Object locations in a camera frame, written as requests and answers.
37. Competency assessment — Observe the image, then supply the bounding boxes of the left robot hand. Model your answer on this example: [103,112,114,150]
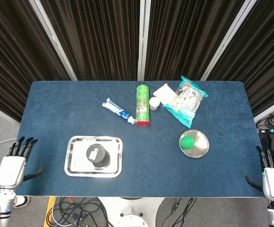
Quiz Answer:
[0,136,45,190]

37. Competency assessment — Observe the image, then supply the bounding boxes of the black floor cable tangle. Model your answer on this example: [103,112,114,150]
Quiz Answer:
[49,196,110,227]

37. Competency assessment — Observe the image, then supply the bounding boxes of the dark pleated curtain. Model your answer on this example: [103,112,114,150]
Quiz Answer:
[145,0,246,81]
[0,0,72,122]
[207,0,274,118]
[41,0,142,81]

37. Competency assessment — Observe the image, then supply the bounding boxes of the black power strip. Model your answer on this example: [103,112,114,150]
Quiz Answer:
[256,127,274,136]

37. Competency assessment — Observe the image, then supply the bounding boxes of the white frame post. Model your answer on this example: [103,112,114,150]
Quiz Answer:
[136,0,152,81]
[29,0,78,81]
[200,0,258,81]

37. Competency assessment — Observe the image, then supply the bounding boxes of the beige flat packet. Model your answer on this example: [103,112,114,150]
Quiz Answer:
[152,83,179,105]

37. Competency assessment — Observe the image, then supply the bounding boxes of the black coiled cables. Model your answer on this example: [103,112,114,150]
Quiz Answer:
[256,109,274,130]

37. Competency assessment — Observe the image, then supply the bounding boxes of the small white jar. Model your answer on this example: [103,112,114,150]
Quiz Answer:
[149,96,161,111]

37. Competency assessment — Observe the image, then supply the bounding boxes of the black mesh cup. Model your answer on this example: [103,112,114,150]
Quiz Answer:
[86,143,111,169]

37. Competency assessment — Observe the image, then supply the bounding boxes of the white blue toothpaste tube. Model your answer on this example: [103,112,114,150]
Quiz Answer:
[102,98,136,125]

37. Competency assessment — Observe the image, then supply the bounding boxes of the green ball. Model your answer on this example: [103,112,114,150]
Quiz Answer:
[179,135,195,150]

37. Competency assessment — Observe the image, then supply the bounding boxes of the round steel plate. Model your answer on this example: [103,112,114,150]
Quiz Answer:
[179,129,210,158]

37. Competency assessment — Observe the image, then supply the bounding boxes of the green chips can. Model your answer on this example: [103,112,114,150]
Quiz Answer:
[135,84,151,127]

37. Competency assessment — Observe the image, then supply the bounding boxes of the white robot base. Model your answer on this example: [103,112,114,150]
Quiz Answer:
[98,196,165,227]

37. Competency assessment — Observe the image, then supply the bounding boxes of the white black sneaker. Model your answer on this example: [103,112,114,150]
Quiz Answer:
[13,195,31,209]

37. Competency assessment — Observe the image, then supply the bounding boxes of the rectangular steel tray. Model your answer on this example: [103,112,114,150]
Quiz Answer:
[64,135,124,178]

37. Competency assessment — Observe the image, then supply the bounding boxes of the teal snack bag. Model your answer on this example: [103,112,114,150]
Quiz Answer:
[162,76,210,129]

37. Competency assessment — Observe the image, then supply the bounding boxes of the blue felt table cover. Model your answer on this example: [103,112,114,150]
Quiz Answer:
[15,80,265,197]

